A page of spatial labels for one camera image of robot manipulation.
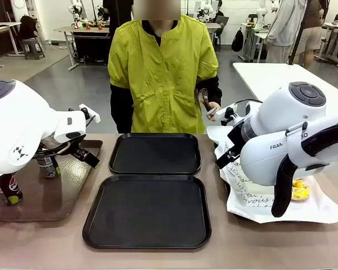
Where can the bystander in black clothes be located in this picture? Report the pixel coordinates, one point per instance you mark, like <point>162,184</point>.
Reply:
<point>118,14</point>

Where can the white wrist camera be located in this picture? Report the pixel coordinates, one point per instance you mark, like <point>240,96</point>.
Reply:
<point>90,114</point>
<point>225,111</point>

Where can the brown metal tongs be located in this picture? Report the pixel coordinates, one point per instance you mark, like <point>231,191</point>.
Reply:
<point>204,97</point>

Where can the yellow sprinkled donut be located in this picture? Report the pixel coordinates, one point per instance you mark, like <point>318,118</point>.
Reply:
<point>301,191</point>

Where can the small black serving tray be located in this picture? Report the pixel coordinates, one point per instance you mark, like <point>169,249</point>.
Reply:
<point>155,153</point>

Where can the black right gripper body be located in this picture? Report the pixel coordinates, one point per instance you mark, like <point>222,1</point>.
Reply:
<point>235,136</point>

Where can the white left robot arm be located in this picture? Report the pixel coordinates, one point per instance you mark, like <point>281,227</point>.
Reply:
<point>19,126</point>

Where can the person's left forearm black sleeve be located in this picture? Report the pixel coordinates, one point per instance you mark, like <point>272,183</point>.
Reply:
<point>212,91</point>

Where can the person in yellow-green blouse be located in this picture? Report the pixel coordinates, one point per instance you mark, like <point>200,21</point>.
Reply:
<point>157,70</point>

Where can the grey table with toys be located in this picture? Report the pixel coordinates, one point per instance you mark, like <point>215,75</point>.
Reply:
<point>70,28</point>

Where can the bystander in brown shirt shorts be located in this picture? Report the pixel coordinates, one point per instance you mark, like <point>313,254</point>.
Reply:
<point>312,31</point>

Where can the white side table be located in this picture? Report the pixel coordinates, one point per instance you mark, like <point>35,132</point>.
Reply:
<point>270,76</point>

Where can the bystander in grey hoodie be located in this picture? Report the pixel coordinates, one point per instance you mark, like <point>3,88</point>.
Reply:
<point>284,25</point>

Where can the black Pepsi soda can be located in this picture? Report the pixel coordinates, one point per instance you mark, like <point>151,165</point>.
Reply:
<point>9,191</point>
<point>49,168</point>

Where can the black backpack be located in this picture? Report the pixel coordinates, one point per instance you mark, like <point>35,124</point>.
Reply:
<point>26,25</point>

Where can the large black serving tray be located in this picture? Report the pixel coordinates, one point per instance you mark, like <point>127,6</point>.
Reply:
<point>146,211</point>

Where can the grey laptop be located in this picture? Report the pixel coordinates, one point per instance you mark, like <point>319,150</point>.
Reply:
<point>222,22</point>

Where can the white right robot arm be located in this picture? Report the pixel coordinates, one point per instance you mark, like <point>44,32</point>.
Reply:
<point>279,118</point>

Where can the black tripod pole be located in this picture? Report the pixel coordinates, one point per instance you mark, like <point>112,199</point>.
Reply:
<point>295,42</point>

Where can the white paper sheet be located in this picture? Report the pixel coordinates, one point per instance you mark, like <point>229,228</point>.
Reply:
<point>321,202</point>

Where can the white office desk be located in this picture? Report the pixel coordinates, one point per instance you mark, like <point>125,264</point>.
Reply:
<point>2,26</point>

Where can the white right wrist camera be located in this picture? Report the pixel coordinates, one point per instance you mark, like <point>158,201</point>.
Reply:
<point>225,111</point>

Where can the person's left hand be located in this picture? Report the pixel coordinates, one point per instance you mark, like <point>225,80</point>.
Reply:
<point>215,108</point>

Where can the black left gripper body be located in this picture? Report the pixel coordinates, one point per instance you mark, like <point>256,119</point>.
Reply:
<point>78,152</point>

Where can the person's right forearm black sleeve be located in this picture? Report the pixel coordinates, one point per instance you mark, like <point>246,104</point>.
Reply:
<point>121,109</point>

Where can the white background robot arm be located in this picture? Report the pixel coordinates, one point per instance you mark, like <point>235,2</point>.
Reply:
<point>74,8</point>

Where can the grey plastic stool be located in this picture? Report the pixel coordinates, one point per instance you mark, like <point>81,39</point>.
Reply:
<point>32,46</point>

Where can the grey background work table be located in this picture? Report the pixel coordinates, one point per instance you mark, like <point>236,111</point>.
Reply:
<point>253,33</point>

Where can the black tray under paper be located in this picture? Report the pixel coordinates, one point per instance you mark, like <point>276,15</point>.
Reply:
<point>227,189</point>

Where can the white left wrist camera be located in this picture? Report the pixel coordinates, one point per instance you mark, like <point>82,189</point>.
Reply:
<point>90,114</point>

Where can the black hanging bag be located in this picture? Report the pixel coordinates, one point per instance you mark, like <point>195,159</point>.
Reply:
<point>237,40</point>

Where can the white background desk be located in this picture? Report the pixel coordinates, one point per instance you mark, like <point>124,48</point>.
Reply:
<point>335,31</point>

